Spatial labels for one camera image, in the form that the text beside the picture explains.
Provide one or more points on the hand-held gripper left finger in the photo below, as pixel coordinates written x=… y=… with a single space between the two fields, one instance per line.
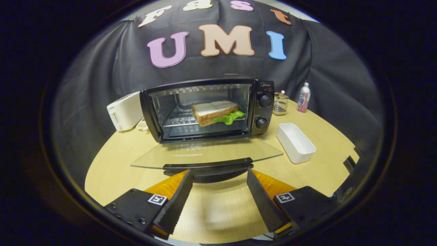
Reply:
x=177 y=201

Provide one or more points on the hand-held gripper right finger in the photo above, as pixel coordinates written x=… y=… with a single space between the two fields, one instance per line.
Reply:
x=262 y=203

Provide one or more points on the black toaster oven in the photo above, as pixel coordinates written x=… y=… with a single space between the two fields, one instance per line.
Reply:
x=263 y=112

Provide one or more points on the sandwich with lettuce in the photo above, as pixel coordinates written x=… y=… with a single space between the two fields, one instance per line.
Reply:
x=211 y=111

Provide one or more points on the metal oven rack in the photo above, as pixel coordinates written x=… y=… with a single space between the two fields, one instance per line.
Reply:
x=181 y=120

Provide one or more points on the white bread toaster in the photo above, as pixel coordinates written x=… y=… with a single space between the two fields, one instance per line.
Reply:
x=124 y=111

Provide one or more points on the white rectangular tray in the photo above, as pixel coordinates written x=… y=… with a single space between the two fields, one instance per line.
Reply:
x=295 y=143

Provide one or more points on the small bottle with white cap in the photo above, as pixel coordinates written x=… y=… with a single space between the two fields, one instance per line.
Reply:
x=281 y=94

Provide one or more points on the white spray bottle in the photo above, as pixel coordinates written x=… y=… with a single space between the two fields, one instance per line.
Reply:
x=304 y=99

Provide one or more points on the black backdrop cloth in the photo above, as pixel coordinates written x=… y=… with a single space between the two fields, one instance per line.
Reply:
x=95 y=78

